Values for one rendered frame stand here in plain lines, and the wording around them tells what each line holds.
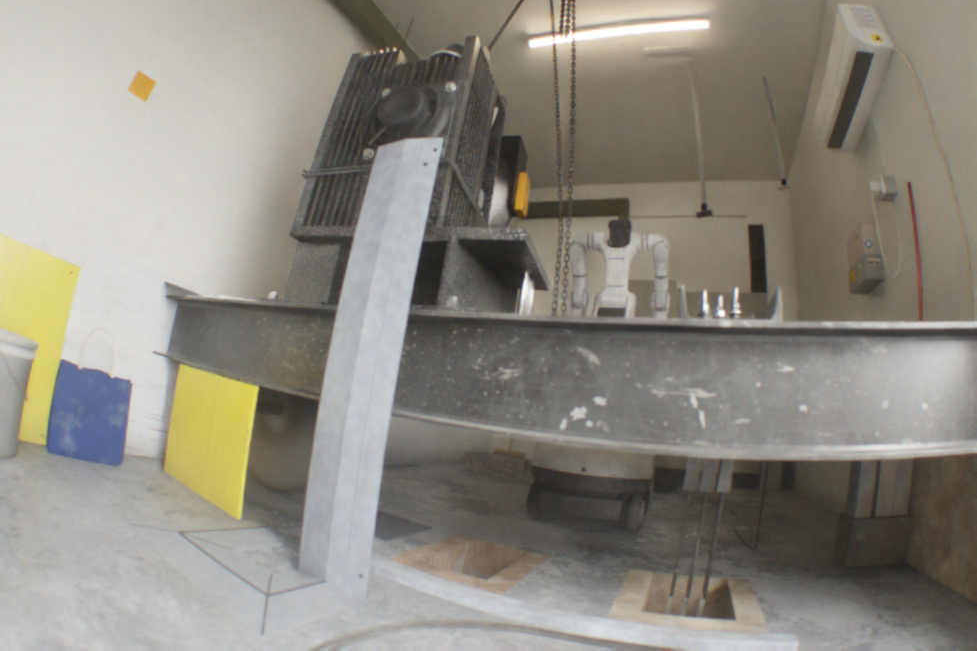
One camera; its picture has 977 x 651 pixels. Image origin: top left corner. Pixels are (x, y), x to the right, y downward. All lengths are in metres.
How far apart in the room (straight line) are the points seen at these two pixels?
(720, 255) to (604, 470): 2.98
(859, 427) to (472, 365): 0.84
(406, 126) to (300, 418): 1.07
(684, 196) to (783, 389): 3.95
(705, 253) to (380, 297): 3.82
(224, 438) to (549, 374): 1.00
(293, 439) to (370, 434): 0.83
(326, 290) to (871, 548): 1.95
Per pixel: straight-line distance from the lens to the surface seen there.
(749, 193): 4.84
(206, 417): 1.61
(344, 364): 1.03
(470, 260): 1.24
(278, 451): 1.84
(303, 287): 1.43
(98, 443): 1.75
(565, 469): 2.00
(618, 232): 2.56
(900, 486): 1.86
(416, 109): 1.34
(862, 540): 1.81
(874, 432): 1.02
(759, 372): 0.95
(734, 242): 4.59
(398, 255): 1.02
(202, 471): 1.62
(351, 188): 1.43
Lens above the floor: 0.45
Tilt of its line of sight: 16 degrees up
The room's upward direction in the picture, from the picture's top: 8 degrees clockwise
